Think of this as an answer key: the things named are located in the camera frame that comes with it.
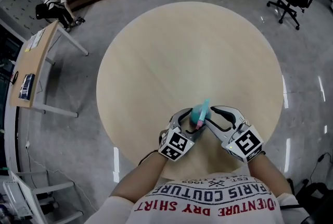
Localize white locker cabinet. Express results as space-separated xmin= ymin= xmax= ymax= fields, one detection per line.
xmin=0 ymin=0 xmax=52 ymax=36

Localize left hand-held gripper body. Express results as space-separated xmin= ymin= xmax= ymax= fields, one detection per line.
xmin=158 ymin=126 xmax=196 ymax=162

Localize white metal rack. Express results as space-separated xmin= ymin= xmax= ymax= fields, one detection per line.
xmin=2 ymin=169 xmax=79 ymax=224

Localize person's right forearm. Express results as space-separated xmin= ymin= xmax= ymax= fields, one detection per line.
xmin=247 ymin=152 xmax=294 ymax=199

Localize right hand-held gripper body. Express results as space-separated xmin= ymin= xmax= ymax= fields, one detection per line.
xmin=221 ymin=119 xmax=264 ymax=164

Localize paper sheets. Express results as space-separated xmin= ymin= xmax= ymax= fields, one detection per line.
xmin=25 ymin=29 xmax=45 ymax=51

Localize blue book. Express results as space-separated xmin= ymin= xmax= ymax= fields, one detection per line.
xmin=18 ymin=73 xmax=36 ymax=101

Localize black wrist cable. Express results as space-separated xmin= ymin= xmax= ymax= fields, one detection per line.
xmin=137 ymin=149 xmax=160 ymax=166

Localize white printed t-shirt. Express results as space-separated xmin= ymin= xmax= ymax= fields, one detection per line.
xmin=84 ymin=172 xmax=312 ymax=224

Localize wooden desk white legs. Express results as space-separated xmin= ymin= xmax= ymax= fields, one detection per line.
xmin=9 ymin=19 xmax=89 ymax=118

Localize person's left forearm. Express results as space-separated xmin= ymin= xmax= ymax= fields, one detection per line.
xmin=110 ymin=151 xmax=168 ymax=204

